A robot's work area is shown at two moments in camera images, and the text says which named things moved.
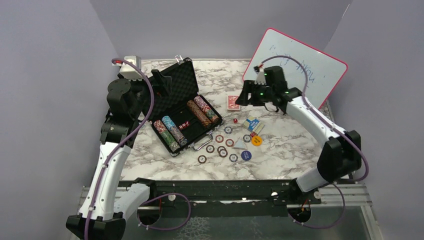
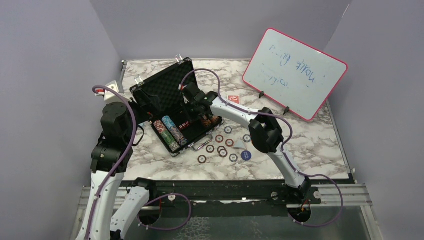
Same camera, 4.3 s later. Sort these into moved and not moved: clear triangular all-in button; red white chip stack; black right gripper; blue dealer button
Moved: black right gripper
Not moved: red white chip stack; clear triangular all-in button; blue dealer button
